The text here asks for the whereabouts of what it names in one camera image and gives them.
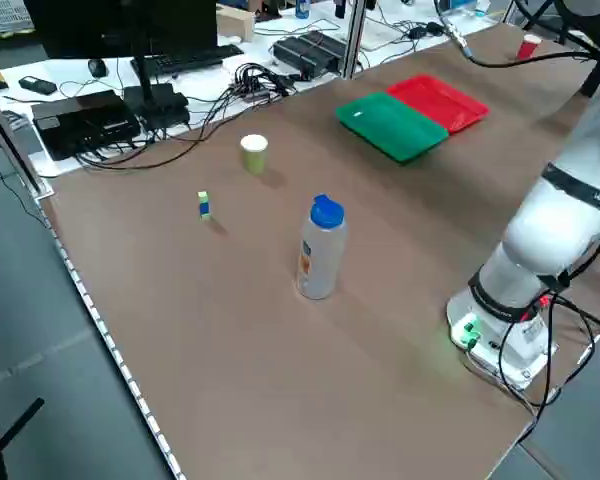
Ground red paper cup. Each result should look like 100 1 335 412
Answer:
517 33 540 62

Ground green plastic tray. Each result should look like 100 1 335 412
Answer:
334 92 450 165

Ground red plastic tray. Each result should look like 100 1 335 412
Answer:
385 74 491 136

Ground clear bottle blue lid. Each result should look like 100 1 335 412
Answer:
297 194 348 301

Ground black hub with plugs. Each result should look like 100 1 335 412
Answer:
229 62 301 101

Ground small black electronics box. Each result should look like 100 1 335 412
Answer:
138 94 192 132

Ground black finned power unit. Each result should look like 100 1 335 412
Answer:
272 30 351 80

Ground black keyboard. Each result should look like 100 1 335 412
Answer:
132 43 245 78

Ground cardboard box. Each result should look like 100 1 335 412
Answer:
215 4 257 43

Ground black power adapter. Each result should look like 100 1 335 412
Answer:
408 21 447 40

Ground large black electronics box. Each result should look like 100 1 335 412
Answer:
31 89 142 162

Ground black computer monitor with stand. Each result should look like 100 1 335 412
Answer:
23 0 219 115

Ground aluminium framed clear panel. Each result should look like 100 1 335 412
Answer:
0 79 54 200

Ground small flat black device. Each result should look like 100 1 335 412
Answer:
18 75 58 96

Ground black tripod legs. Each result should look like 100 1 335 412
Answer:
499 0 581 47

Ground black desk cable bundle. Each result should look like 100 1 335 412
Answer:
74 82 286 172

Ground aluminium profile post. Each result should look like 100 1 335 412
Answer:
338 0 371 81

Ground black arm cable with connector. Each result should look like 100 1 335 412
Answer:
433 0 600 70

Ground black arm base cables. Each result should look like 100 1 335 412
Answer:
496 269 600 417

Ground white wire basket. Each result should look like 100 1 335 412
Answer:
0 0 34 24

